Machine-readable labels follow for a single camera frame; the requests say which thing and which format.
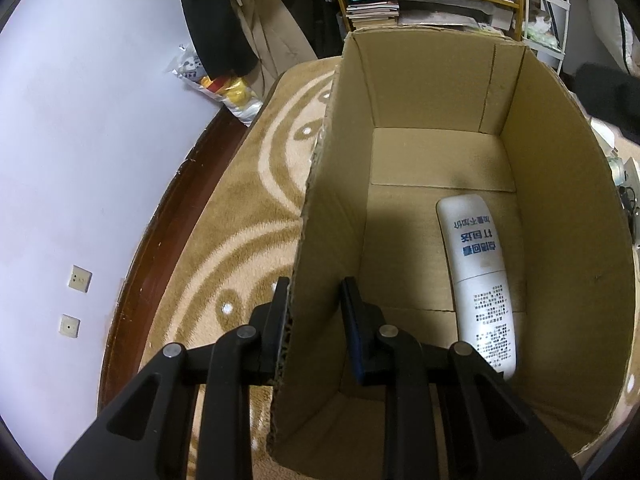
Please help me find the white printed tube bottle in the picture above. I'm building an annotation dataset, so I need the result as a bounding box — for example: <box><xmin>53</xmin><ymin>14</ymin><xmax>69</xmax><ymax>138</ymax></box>
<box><xmin>436</xmin><ymin>194</ymin><xmax>518</xmax><ymax>379</ymax></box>

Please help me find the brown cardboard box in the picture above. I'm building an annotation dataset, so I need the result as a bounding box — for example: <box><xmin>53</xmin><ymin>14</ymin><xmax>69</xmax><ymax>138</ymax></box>
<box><xmin>268</xmin><ymin>27</ymin><xmax>639</xmax><ymax>479</ymax></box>

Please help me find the beige patterned plush blanket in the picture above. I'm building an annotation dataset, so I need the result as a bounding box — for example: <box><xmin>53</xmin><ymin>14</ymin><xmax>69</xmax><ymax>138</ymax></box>
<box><xmin>134</xmin><ymin>56</ymin><xmax>346</xmax><ymax>480</ymax></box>

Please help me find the snack bag on floor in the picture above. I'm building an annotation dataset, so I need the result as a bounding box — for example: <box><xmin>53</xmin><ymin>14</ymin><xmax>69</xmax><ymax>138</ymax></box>
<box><xmin>170</xmin><ymin>44</ymin><xmax>262</xmax><ymax>127</ymax></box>

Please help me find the stack of books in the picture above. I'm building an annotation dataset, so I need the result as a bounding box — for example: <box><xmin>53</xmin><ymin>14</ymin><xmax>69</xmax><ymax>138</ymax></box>
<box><xmin>346</xmin><ymin>0</ymin><xmax>515</xmax><ymax>34</ymax></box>

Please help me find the white rolling cart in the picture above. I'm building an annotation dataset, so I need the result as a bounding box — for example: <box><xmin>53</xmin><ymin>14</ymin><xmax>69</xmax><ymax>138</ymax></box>
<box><xmin>523</xmin><ymin>0</ymin><xmax>570</xmax><ymax>74</ymax></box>

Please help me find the black hanging coat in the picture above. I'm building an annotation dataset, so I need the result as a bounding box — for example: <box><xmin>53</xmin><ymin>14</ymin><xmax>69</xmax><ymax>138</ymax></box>
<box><xmin>180</xmin><ymin>0</ymin><xmax>258</xmax><ymax>78</ymax></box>

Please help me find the lower wall socket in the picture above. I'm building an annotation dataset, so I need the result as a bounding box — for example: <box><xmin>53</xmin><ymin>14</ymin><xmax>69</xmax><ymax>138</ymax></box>
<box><xmin>58</xmin><ymin>314</ymin><xmax>80</xmax><ymax>338</ymax></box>

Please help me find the wall socket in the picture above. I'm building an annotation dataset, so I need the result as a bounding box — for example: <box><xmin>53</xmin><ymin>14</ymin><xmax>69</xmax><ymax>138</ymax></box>
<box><xmin>67</xmin><ymin>266</ymin><xmax>92</xmax><ymax>294</ymax></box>
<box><xmin>58</xmin><ymin>314</ymin><xmax>80</xmax><ymax>338</ymax></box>

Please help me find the upper wall socket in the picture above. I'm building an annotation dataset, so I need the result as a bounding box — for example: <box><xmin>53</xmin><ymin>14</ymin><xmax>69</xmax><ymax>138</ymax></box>
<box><xmin>67</xmin><ymin>266</ymin><xmax>92</xmax><ymax>294</ymax></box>

